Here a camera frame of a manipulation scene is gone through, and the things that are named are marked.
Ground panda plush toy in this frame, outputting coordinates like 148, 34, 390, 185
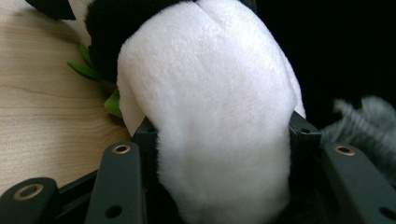
23, 0, 308, 224

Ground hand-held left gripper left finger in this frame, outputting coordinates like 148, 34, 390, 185
132, 116, 161, 189

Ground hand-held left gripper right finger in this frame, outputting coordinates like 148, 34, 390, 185
288, 110, 323, 175

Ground grey knitted doll garment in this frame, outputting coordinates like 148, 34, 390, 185
319, 94, 396, 189

